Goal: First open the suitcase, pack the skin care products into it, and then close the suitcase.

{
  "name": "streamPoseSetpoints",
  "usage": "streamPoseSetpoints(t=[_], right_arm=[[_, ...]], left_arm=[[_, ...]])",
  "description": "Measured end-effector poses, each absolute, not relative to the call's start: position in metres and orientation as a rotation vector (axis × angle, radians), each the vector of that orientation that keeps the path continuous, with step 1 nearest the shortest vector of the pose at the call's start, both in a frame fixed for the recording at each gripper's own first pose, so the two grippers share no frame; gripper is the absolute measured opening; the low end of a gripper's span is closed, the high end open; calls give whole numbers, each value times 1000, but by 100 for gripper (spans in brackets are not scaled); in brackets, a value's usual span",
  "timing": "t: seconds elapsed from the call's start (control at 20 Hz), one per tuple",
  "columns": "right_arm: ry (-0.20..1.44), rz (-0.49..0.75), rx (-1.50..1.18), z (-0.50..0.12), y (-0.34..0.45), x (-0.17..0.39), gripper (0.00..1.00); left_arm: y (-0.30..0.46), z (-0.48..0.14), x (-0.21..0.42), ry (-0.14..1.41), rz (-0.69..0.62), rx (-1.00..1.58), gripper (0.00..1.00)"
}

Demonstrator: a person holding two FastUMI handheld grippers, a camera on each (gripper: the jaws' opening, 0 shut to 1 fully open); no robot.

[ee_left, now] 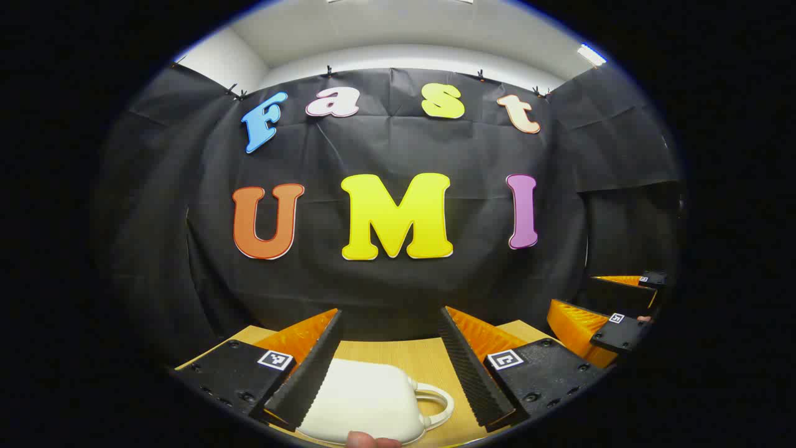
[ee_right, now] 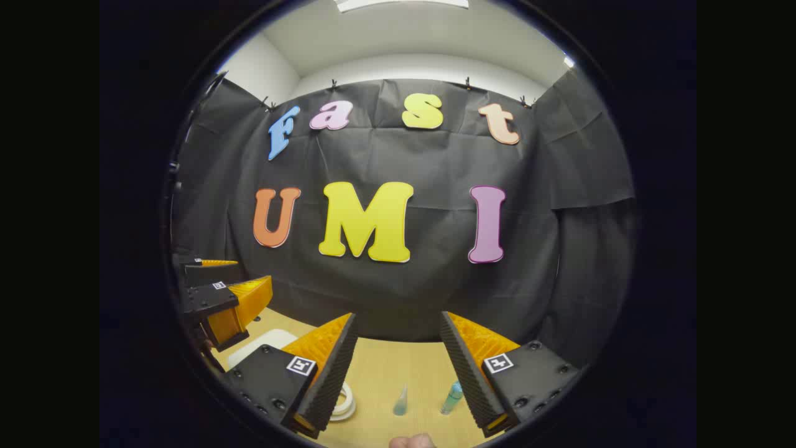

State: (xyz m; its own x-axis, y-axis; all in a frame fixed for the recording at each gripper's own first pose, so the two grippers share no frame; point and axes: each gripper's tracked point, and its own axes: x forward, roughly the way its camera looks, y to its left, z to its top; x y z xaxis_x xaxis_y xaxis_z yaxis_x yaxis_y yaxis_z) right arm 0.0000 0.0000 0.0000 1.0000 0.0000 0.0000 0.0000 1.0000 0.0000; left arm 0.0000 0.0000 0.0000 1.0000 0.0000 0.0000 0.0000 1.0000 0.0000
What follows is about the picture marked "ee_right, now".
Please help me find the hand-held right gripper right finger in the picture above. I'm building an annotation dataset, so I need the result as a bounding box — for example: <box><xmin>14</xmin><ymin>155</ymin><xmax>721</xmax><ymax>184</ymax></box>
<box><xmin>440</xmin><ymin>311</ymin><xmax>581</xmax><ymax>439</ymax></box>

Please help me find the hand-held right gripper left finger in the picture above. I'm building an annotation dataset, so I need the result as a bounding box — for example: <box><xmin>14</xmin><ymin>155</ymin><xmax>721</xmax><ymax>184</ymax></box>
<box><xmin>223</xmin><ymin>313</ymin><xmax>359</xmax><ymax>439</ymax></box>

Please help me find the teal bottle with blue cap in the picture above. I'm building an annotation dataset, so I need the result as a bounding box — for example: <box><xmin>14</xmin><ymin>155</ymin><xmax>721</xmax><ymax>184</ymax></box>
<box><xmin>440</xmin><ymin>380</ymin><xmax>465</xmax><ymax>416</ymax></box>

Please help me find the white tape roll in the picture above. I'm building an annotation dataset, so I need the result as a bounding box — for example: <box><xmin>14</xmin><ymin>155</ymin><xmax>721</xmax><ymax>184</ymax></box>
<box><xmin>328</xmin><ymin>381</ymin><xmax>357</xmax><ymax>422</ymax></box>

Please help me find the black backdrop cloth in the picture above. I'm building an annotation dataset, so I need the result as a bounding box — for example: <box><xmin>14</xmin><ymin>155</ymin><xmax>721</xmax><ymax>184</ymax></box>
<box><xmin>169</xmin><ymin>78</ymin><xmax>636</xmax><ymax>371</ymax></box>

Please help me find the ceiling light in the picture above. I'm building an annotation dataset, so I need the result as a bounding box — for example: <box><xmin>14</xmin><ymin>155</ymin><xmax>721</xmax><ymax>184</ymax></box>
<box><xmin>335</xmin><ymin>0</ymin><xmax>470</xmax><ymax>13</ymax></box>

